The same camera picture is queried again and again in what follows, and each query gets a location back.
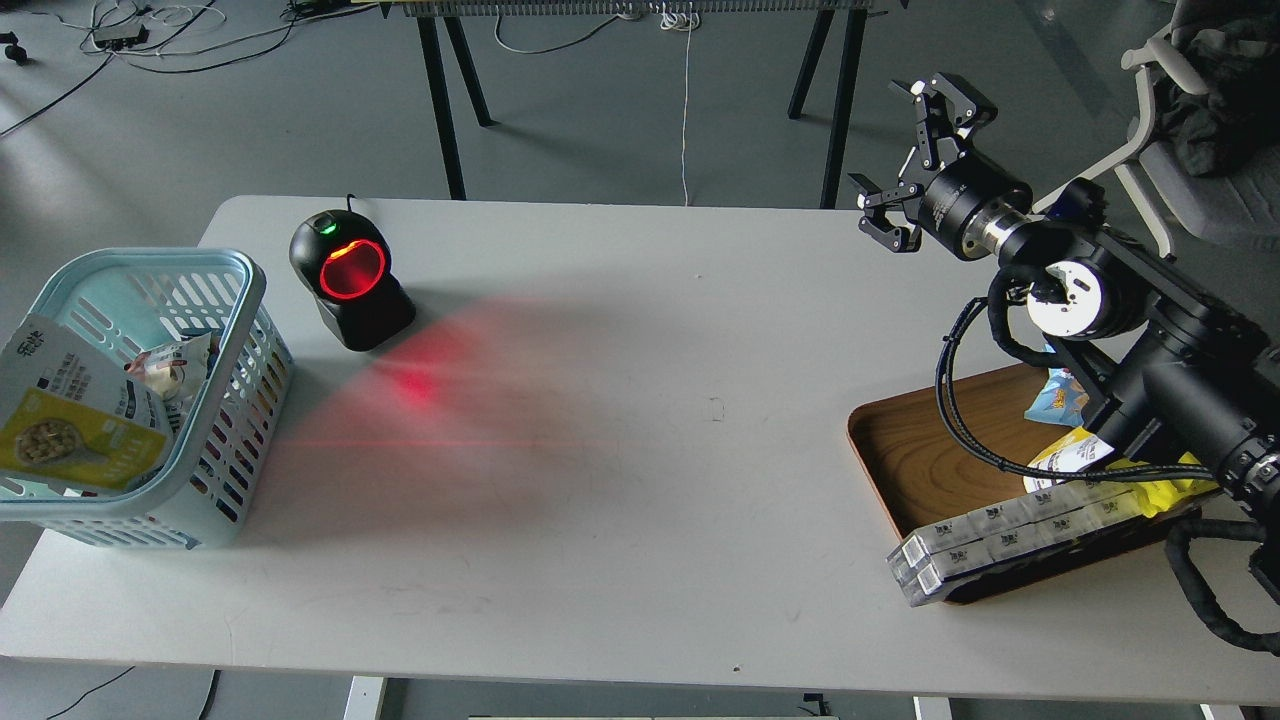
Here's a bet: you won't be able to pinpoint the yellow cartoon snack bag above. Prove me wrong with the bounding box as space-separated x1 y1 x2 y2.
1100 478 1222 519

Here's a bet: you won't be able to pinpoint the white office chair with clothes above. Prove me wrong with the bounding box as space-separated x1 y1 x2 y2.
1083 1 1279 258

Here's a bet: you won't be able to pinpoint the small snack packet in basket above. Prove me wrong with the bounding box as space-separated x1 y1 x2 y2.
124 329 223 402

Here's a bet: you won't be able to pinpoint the clear boxed snack row lower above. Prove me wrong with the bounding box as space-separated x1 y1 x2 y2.
886 491 1147 607

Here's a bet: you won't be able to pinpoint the clear boxed snack row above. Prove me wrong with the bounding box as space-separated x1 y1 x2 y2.
886 480 1142 594
886 491 1147 607

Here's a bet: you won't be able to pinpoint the black trestle table legs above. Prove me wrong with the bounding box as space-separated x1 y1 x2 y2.
786 1 870 209
413 14 495 201

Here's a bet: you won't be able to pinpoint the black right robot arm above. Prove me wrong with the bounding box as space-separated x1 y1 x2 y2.
851 73 1277 655

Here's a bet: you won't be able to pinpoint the light blue plastic basket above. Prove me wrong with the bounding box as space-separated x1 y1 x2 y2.
3 249 293 550

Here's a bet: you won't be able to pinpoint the black barcode scanner red light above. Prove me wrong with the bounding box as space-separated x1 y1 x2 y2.
289 193 417 352

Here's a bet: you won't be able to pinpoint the black floor cables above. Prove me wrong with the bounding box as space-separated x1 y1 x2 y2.
0 0 381 141

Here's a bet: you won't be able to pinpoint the blue snack bag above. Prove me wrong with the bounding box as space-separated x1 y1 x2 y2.
1023 366 1089 427

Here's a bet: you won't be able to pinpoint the black trestle table legs right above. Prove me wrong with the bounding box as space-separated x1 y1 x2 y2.
786 1 870 209

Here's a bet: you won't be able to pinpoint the white hanging cable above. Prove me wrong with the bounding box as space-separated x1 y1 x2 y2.
658 8 701 208

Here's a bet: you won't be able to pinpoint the black trestle table legs left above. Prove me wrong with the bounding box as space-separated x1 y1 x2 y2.
413 14 495 201

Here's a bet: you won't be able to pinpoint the clear boxed snack row upper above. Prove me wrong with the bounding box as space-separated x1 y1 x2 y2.
886 480 1142 594

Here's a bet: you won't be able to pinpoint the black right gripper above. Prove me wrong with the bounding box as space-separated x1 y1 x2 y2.
847 72 1033 261

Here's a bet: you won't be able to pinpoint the brown wooden tray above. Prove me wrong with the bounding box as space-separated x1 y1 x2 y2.
847 388 1211 583

